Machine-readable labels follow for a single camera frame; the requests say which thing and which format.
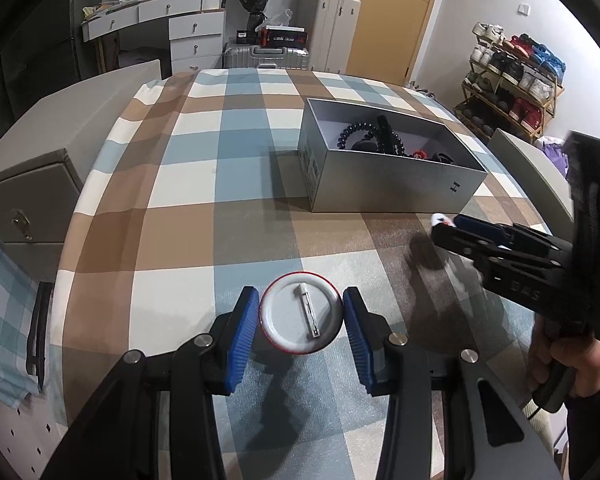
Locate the wooden door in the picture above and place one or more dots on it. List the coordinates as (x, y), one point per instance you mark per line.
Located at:
(390, 15)

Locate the silver suitcase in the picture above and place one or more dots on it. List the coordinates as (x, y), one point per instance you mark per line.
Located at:
(265, 57)

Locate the grey cardboard box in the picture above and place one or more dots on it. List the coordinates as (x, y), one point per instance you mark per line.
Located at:
(380, 185)

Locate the round pin badge silver back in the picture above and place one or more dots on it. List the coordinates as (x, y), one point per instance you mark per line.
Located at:
(285, 320)

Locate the purple bag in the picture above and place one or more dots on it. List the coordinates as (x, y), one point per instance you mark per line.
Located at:
(557, 157)

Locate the grey cabinet with gold latch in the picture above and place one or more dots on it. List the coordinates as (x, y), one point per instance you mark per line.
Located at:
(25, 200)

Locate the black hair claw clip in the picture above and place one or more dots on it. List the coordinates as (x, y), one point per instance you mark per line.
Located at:
(389, 135)

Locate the person's right hand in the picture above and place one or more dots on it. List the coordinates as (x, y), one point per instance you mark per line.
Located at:
(585, 360)

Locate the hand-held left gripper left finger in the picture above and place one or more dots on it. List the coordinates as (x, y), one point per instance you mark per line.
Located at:
(242, 332)

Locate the white dressing desk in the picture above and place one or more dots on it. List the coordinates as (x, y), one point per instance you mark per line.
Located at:
(190, 25)

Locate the grey padded bed board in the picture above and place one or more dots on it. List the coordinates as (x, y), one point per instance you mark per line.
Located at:
(55, 110)
(530, 175)

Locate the wooden shoe rack with shoes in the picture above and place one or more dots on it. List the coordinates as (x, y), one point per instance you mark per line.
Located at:
(510, 85)

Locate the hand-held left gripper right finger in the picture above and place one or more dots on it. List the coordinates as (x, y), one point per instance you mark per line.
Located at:
(360, 342)

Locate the checked cloth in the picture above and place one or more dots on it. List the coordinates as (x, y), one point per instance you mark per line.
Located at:
(2, 320)

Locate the white pin badge red figure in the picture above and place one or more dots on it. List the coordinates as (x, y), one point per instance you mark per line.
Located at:
(441, 219)

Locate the small black hair clip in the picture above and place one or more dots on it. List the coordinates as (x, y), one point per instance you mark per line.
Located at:
(442, 157)

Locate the dark wrapped bouquet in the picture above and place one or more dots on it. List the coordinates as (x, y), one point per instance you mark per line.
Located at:
(252, 5)

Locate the beige suitcase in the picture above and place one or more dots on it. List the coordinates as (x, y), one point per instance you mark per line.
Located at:
(330, 30)

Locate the black shoe boxes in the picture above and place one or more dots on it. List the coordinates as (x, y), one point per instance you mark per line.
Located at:
(280, 36)

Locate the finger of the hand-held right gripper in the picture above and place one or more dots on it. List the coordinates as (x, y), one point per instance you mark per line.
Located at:
(480, 226)
(465, 247)

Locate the white light switch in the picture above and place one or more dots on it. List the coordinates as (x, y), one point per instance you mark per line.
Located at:
(524, 9)

